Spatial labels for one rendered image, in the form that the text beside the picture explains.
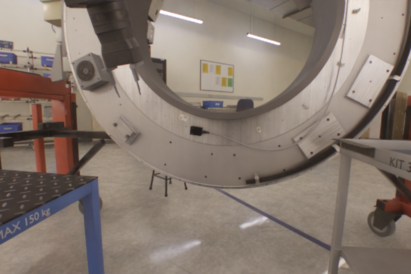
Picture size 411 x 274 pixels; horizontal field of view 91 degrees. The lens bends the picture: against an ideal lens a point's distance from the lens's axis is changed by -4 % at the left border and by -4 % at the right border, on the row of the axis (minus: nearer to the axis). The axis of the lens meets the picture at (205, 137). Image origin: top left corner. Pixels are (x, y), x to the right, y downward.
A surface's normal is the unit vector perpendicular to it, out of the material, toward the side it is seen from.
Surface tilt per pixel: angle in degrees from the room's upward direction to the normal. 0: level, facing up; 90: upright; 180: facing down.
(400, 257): 0
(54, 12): 90
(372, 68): 90
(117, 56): 114
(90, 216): 90
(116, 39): 122
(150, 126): 90
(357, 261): 0
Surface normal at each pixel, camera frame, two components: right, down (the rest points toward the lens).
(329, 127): -0.13, 0.11
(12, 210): 0.01, -0.99
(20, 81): 0.99, 0.03
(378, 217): -0.97, 0.01
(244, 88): 0.53, 0.11
